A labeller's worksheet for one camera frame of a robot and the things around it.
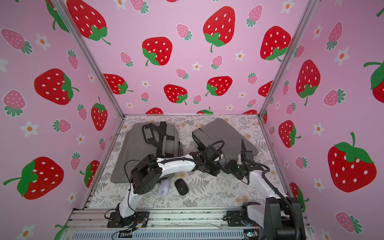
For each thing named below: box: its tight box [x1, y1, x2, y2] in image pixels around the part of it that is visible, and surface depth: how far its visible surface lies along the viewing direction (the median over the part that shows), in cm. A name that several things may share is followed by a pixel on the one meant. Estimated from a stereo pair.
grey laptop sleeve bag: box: [192, 118, 259, 162], surface depth 104 cm
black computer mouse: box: [174, 178, 189, 196], surface depth 85 cm
